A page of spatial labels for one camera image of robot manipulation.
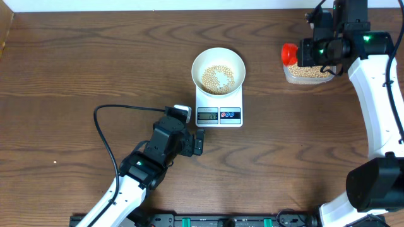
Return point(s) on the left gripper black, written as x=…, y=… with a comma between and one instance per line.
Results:
x=188, y=149

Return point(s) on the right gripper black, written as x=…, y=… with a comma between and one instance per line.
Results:
x=304, y=53

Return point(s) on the red measuring scoop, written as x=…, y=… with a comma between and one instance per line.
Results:
x=289, y=54

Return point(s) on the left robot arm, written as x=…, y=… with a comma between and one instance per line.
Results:
x=143, y=171

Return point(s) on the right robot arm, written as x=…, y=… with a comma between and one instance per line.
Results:
x=343, y=37

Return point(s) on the white digital kitchen scale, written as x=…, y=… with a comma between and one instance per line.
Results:
x=219, y=110

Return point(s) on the soybeans in bowl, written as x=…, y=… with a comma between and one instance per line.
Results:
x=218, y=80

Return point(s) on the white round bowl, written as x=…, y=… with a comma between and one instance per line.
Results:
x=218, y=56

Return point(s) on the clear plastic container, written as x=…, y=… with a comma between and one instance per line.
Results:
x=308, y=81

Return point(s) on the soybeans in container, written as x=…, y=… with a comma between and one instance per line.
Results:
x=308, y=72

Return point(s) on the cardboard box at left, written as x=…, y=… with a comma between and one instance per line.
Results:
x=6, y=19

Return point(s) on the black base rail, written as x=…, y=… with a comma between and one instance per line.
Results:
x=170, y=220

